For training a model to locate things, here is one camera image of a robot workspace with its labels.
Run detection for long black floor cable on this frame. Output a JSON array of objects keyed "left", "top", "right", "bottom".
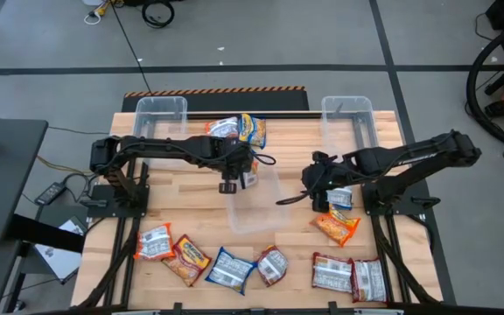
[{"left": 109, "top": 0, "right": 153, "bottom": 95}]

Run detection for orange Maruchan ramen packet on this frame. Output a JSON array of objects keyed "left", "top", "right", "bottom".
[
  {"left": 242, "top": 160, "right": 261, "bottom": 189},
  {"left": 309, "top": 208, "right": 362, "bottom": 249},
  {"left": 204, "top": 115, "right": 240, "bottom": 139},
  {"left": 133, "top": 222, "right": 176, "bottom": 263}
]

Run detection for right gripper cable loop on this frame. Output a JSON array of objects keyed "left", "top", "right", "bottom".
[{"left": 276, "top": 190, "right": 314, "bottom": 207}]

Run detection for red Maruchan ramen packet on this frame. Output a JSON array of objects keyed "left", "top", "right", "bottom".
[
  {"left": 256, "top": 244, "right": 290, "bottom": 288},
  {"left": 350, "top": 257, "right": 388, "bottom": 304},
  {"left": 311, "top": 251, "right": 354, "bottom": 293},
  {"left": 161, "top": 234, "right": 213, "bottom": 288}
]

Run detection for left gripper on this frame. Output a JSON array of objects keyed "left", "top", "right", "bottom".
[{"left": 216, "top": 137, "right": 256, "bottom": 191}]

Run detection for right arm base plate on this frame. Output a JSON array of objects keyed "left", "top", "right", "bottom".
[{"left": 360, "top": 181, "right": 431, "bottom": 216}]

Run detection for black desk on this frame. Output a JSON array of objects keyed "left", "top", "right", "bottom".
[{"left": 0, "top": 117, "right": 50, "bottom": 249}]

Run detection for clear plastic bin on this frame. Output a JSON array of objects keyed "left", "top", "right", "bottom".
[
  {"left": 131, "top": 95, "right": 189, "bottom": 170},
  {"left": 224, "top": 164, "right": 291, "bottom": 236},
  {"left": 320, "top": 95, "right": 380, "bottom": 170}
]

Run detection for black desk frame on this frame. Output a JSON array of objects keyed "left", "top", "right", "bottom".
[{"left": 0, "top": 213, "right": 86, "bottom": 315}]

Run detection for blue Maruchan ramen packet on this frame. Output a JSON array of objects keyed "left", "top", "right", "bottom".
[
  {"left": 204, "top": 246, "right": 258, "bottom": 297},
  {"left": 237, "top": 113, "right": 268, "bottom": 150},
  {"left": 325, "top": 186, "right": 354, "bottom": 211}
]

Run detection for black hazard-striped floor mat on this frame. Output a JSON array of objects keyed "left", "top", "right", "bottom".
[{"left": 121, "top": 85, "right": 311, "bottom": 113}]

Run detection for yellow and white power plug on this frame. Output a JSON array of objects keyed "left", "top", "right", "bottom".
[{"left": 83, "top": 0, "right": 124, "bottom": 25}]

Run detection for black power adapter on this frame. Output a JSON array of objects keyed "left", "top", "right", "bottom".
[{"left": 33, "top": 181, "right": 68, "bottom": 207}]

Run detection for black vacuum hose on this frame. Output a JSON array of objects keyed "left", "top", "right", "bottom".
[{"left": 465, "top": 19, "right": 504, "bottom": 154}]

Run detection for coiled black cable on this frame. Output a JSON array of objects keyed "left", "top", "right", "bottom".
[{"left": 140, "top": 0, "right": 177, "bottom": 30}]

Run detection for thin black floor cable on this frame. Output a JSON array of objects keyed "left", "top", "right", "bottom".
[{"left": 0, "top": 112, "right": 111, "bottom": 136}]

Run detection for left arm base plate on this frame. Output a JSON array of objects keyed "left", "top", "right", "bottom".
[{"left": 86, "top": 183, "right": 151, "bottom": 219}]

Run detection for gripper cable loop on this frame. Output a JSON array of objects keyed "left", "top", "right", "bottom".
[
  {"left": 251, "top": 150, "right": 277, "bottom": 166},
  {"left": 276, "top": 190, "right": 314, "bottom": 207}
]

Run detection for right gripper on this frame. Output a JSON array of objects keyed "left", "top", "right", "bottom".
[{"left": 301, "top": 156, "right": 354, "bottom": 214}]

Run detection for yellow floor cable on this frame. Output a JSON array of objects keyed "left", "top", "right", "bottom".
[{"left": 36, "top": 155, "right": 102, "bottom": 176}]

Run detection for left gripper cable loop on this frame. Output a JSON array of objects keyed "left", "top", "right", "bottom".
[{"left": 251, "top": 150, "right": 277, "bottom": 166}]

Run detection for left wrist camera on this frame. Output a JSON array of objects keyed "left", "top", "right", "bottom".
[{"left": 218, "top": 172, "right": 238, "bottom": 195}]

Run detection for black aluminium table frame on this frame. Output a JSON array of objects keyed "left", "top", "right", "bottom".
[{"left": 70, "top": 111, "right": 444, "bottom": 315}]

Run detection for white printed paper sheet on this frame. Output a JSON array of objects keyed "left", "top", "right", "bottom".
[{"left": 32, "top": 216, "right": 88, "bottom": 285}]

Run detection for black adapter cable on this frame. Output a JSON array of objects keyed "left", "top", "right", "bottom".
[{"left": 61, "top": 171, "right": 100, "bottom": 198}]

